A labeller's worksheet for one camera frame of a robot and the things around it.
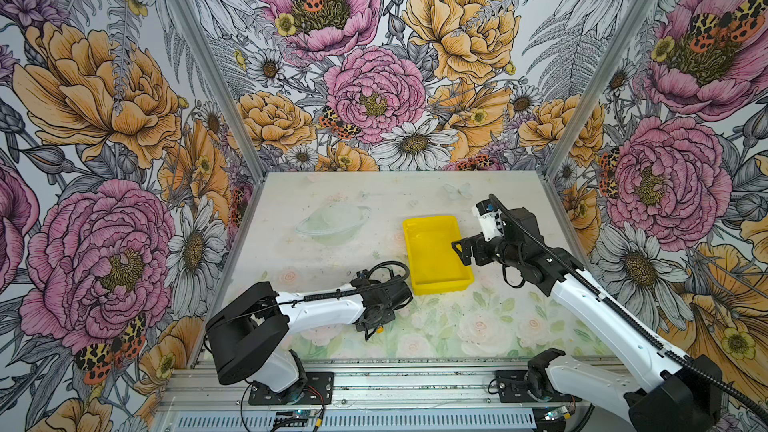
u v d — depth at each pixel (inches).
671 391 14.9
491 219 27.2
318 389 29.2
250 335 17.0
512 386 29.1
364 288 24.2
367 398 28.8
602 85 37.1
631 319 17.6
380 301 25.2
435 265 37.0
